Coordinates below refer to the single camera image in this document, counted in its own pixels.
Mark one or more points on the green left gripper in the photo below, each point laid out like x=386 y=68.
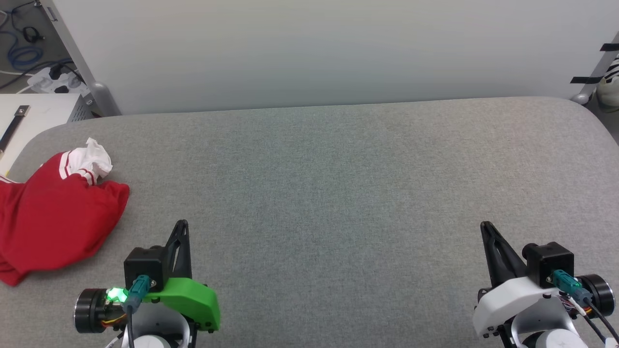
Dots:
x=193 y=299

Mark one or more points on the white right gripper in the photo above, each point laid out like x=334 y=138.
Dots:
x=512 y=297

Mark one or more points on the red white short-sleeve shirt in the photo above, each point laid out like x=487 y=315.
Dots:
x=58 y=217

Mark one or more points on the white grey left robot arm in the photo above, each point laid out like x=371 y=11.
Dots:
x=89 y=311

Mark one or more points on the black tape strip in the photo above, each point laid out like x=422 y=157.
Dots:
x=586 y=79
x=610 y=47

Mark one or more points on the white black striped shoe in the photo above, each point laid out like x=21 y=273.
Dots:
x=610 y=92

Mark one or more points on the black power plug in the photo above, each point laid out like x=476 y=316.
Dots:
x=55 y=72

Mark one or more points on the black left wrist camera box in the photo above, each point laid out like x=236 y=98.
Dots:
x=142 y=263

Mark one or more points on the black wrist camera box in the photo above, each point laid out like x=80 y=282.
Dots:
x=549 y=258
x=142 y=263

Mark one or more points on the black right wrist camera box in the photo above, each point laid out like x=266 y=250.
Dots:
x=549 y=258

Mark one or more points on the white partition screen grey frame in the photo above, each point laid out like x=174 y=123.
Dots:
x=338 y=48

